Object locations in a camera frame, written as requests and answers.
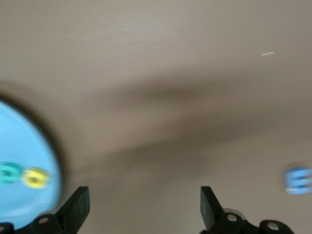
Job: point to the teal foam letter p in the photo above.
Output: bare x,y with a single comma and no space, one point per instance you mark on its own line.
7,174

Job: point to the blue plate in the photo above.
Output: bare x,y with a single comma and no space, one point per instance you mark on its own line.
19,136

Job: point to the brown table cover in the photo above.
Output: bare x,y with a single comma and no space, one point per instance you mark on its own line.
156,73

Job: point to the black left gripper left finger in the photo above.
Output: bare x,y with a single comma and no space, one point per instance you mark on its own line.
73,212

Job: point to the tiny white crumb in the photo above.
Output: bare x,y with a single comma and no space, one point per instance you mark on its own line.
268,53

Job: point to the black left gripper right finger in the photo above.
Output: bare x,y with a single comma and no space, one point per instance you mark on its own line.
212,214

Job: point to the blue foam letter m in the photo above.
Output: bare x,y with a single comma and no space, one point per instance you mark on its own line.
298,181

